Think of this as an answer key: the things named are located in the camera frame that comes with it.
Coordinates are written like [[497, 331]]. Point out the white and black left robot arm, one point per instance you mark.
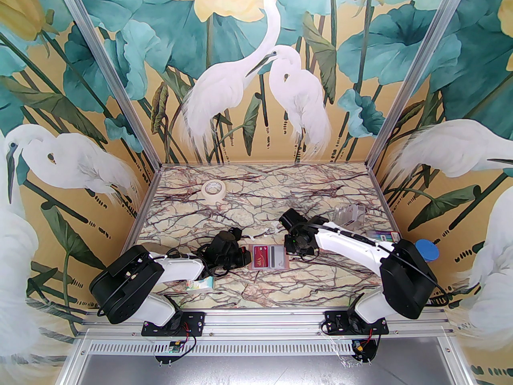
[[180, 265]]

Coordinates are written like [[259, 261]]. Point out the grey card with black stripe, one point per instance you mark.
[[277, 257]]

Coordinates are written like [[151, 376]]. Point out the pink leather card holder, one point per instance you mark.
[[287, 261]]

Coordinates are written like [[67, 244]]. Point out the white tape roll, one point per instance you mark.
[[213, 199]]

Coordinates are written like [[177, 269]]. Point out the rainbow coloured flat box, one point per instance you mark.
[[386, 237]]

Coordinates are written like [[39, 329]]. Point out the clear tube with blue lid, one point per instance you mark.
[[429, 250]]

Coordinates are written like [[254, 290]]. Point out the grey slotted metal panel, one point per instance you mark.
[[260, 369]]

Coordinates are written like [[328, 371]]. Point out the red VIP card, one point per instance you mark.
[[259, 258]]

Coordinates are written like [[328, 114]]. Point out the cartoon print tissue pack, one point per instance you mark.
[[204, 285]]

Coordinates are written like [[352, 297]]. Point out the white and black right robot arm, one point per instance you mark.
[[348, 243]]

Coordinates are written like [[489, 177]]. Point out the beige oval stone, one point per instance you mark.
[[164, 248]]

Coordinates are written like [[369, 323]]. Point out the aluminium frame post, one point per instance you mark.
[[110, 68], [413, 70]]

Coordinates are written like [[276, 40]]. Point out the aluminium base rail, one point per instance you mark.
[[260, 321]]

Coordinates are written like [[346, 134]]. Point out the clear plastic card box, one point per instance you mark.
[[344, 214]]

